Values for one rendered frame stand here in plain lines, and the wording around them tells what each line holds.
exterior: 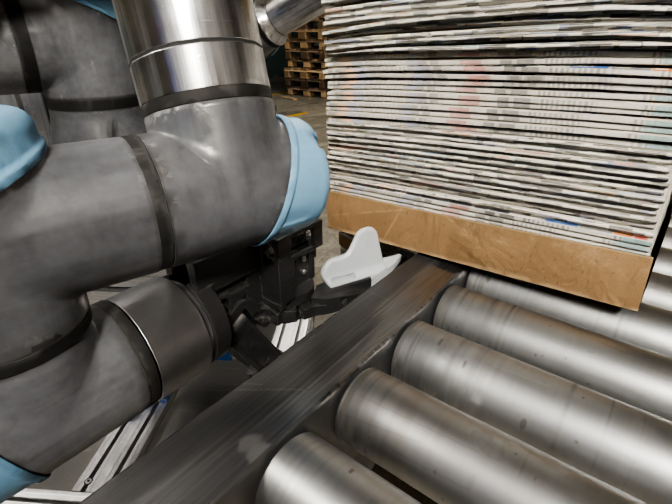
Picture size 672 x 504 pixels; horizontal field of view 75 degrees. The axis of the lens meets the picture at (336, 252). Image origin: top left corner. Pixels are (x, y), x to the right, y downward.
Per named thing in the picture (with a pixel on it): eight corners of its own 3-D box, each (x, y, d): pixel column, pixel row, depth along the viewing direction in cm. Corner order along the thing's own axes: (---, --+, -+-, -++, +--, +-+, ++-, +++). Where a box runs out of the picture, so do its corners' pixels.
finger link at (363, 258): (421, 223, 39) (326, 242, 36) (415, 280, 42) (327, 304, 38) (401, 211, 42) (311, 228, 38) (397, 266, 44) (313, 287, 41)
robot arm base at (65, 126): (24, 183, 55) (-3, 100, 51) (92, 153, 69) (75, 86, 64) (140, 186, 54) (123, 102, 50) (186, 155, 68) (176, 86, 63)
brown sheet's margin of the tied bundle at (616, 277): (402, 190, 59) (402, 158, 57) (664, 238, 42) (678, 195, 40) (325, 228, 48) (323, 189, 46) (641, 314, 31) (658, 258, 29)
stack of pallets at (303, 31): (326, 87, 851) (325, 10, 793) (368, 91, 805) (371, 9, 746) (281, 95, 753) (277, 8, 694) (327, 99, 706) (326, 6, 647)
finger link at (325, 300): (379, 285, 38) (283, 310, 35) (379, 300, 39) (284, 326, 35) (354, 262, 42) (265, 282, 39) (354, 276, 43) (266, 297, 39)
